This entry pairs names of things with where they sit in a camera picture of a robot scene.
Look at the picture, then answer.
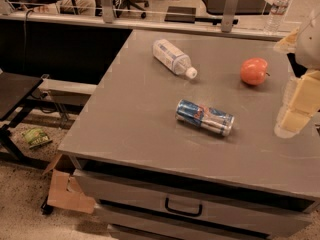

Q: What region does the grey top drawer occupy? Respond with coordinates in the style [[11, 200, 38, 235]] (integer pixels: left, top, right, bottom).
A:
[[74, 170, 311, 238]]

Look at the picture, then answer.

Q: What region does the blue label plastic bottle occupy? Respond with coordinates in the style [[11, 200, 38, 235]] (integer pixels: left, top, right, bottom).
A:
[[152, 39, 198, 79]]

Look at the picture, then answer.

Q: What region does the red apple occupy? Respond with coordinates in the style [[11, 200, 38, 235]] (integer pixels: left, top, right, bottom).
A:
[[240, 58, 268, 86]]

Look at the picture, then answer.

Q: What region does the black office chair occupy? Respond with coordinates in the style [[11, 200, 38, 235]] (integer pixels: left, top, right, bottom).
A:
[[115, 0, 149, 19]]

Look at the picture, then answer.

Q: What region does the black side table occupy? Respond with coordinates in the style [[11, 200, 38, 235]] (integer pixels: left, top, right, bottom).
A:
[[0, 72, 43, 162]]

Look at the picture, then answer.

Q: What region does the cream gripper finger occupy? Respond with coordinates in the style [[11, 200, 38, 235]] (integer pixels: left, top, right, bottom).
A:
[[289, 69, 320, 114], [279, 109, 310, 133]]

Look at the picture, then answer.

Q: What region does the metal rail post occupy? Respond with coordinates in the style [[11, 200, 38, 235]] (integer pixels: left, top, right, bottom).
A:
[[100, 0, 115, 23], [221, 0, 239, 33]]

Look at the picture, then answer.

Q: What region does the grey lower drawer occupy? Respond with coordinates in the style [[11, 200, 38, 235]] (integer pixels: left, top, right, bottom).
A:
[[94, 204, 263, 240]]

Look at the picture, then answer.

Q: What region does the green snack bag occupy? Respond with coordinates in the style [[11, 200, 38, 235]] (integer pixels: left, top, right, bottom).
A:
[[22, 128, 52, 149]]

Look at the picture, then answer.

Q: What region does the red bull can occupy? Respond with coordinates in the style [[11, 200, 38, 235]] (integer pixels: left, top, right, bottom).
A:
[[175, 100, 234, 137]]

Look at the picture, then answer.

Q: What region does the black floor mat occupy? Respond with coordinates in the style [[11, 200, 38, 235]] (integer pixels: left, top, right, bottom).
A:
[[198, 0, 272, 16]]

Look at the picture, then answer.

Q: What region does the grey drawer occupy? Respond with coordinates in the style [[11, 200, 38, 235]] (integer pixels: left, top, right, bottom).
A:
[[94, 204, 263, 240], [74, 170, 311, 238]]

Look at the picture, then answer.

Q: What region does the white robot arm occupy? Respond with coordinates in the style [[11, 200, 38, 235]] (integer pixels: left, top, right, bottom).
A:
[[274, 7, 320, 138]]

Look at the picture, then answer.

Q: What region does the black drawer handle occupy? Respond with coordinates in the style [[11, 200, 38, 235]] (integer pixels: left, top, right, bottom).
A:
[[164, 197, 203, 217]]

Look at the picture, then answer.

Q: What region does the clear water bottle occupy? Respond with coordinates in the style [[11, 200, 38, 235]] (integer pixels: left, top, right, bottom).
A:
[[264, 0, 291, 34]]

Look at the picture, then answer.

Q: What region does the cardboard box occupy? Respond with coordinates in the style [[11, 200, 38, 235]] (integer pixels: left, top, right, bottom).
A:
[[43, 154, 96, 214]]

